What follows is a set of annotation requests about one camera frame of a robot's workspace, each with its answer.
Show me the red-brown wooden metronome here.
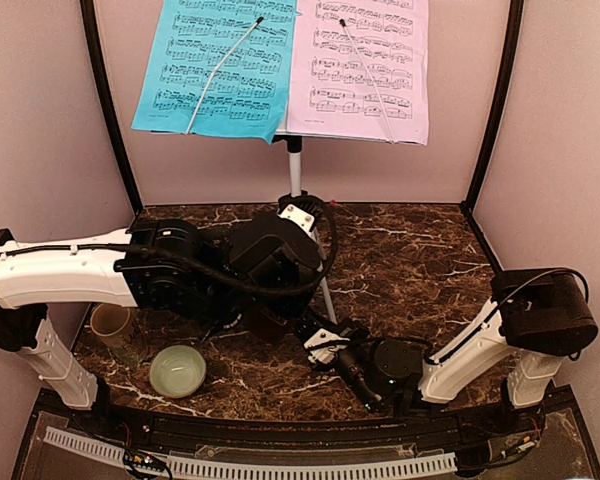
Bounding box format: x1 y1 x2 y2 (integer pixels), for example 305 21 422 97
244 305 290 344

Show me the grey perforated music stand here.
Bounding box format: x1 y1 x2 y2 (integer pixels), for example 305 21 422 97
149 17 406 324

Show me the blue sheet music page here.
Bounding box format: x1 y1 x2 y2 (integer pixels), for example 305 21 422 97
132 0 298 143

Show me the lavender sheet music page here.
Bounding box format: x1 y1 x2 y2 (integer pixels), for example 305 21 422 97
285 0 429 145

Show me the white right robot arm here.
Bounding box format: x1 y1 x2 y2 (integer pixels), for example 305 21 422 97
304 267 598 434

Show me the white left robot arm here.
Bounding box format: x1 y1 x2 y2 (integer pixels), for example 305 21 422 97
0 212 333 436

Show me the light green ceramic bowl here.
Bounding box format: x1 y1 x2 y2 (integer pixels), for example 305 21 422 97
149 345 207 398

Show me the cream ceramic mug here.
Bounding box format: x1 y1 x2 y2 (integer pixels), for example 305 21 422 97
90 304 148 367

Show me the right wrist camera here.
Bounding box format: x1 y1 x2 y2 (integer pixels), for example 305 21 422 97
293 319 370 369

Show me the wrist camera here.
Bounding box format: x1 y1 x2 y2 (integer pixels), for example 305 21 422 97
293 319 370 369
277 194 324 236

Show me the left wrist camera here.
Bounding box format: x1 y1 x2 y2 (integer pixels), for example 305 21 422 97
277 194 324 236

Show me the white slotted cable duct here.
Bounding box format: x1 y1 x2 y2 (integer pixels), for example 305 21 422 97
43 427 458 479

